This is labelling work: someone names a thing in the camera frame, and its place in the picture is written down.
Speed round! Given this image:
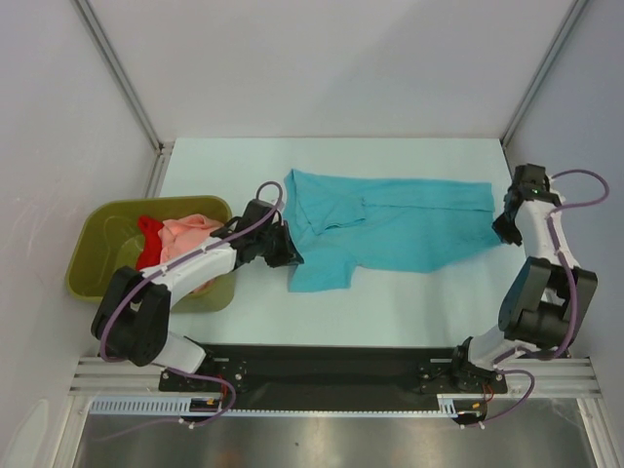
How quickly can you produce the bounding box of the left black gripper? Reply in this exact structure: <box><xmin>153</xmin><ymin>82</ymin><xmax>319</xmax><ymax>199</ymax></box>
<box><xmin>255</xmin><ymin>220</ymin><xmax>303</xmax><ymax>268</ymax></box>

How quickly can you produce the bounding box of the turquoise t shirt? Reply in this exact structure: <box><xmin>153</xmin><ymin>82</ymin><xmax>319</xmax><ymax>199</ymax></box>
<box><xmin>284</xmin><ymin>170</ymin><xmax>500</xmax><ymax>293</ymax></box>

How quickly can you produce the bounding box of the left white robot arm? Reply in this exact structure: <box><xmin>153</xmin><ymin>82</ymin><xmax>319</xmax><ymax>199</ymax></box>
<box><xmin>92</xmin><ymin>216</ymin><xmax>304</xmax><ymax>390</ymax></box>

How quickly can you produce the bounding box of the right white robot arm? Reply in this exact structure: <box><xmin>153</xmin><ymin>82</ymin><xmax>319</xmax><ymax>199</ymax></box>
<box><xmin>449</xmin><ymin>187</ymin><xmax>598</xmax><ymax>393</ymax></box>

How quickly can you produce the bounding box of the pink t shirt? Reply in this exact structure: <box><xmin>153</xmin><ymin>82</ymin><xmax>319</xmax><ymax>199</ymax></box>
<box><xmin>158</xmin><ymin>214</ymin><xmax>223</xmax><ymax>263</ymax></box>

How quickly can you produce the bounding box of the red t shirt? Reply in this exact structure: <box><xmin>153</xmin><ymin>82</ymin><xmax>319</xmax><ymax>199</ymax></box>
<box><xmin>136</xmin><ymin>215</ymin><xmax>164</xmax><ymax>270</ymax></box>

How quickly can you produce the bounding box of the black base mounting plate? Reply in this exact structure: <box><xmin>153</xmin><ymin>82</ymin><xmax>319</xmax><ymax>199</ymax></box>
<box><xmin>159</xmin><ymin>344</ymin><xmax>514</xmax><ymax>408</ymax></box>

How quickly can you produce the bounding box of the olive green plastic bin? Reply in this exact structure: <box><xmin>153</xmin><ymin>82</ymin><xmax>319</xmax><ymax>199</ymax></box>
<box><xmin>65</xmin><ymin>195</ymin><xmax>232</xmax><ymax>304</ymax></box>

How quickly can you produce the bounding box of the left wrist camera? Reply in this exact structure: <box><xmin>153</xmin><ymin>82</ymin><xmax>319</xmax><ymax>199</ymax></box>
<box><xmin>237</xmin><ymin>199</ymin><xmax>279</xmax><ymax>230</ymax></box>

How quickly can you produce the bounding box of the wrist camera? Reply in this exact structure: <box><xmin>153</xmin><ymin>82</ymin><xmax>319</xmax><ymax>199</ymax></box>
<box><xmin>512</xmin><ymin>164</ymin><xmax>550</xmax><ymax>200</ymax></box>
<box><xmin>237</xmin><ymin>199</ymin><xmax>279</xmax><ymax>230</ymax></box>

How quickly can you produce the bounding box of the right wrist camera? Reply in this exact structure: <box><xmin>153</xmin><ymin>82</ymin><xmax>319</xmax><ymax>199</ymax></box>
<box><xmin>512</xmin><ymin>164</ymin><xmax>550</xmax><ymax>200</ymax></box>

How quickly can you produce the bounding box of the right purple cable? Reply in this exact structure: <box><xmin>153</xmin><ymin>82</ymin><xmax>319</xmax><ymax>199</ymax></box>
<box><xmin>457</xmin><ymin>169</ymin><xmax>610</xmax><ymax>430</ymax></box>

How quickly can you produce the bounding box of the purple cable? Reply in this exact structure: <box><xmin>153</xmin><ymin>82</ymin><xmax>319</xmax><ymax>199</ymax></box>
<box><xmin>99</xmin><ymin>180</ymin><xmax>288</xmax><ymax>433</ymax></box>
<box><xmin>457</xmin><ymin>169</ymin><xmax>610</xmax><ymax>430</ymax></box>

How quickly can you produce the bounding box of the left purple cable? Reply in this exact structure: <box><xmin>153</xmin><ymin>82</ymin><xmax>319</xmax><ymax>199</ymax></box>
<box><xmin>99</xmin><ymin>180</ymin><xmax>288</xmax><ymax>433</ymax></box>

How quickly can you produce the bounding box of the white slotted cable duct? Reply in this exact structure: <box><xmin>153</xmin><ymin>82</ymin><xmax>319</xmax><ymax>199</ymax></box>
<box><xmin>89</xmin><ymin>394</ymin><xmax>488</xmax><ymax>419</ymax></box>

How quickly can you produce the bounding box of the right aluminium frame post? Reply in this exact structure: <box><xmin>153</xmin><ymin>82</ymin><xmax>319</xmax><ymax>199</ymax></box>
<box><xmin>499</xmin><ymin>0</ymin><xmax>593</xmax><ymax>151</ymax></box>

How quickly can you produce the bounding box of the aluminium frame post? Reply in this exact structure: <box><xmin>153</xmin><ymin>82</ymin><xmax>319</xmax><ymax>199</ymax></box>
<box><xmin>71</xmin><ymin>0</ymin><xmax>163</xmax><ymax>153</ymax></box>
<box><xmin>499</xmin><ymin>0</ymin><xmax>593</xmax><ymax>151</ymax></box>

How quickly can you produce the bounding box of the left aluminium frame post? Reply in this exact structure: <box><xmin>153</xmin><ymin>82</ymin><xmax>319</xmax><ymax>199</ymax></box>
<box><xmin>71</xmin><ymin>0</ymin><xmax>163</xmax><ymax>153</ymax></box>

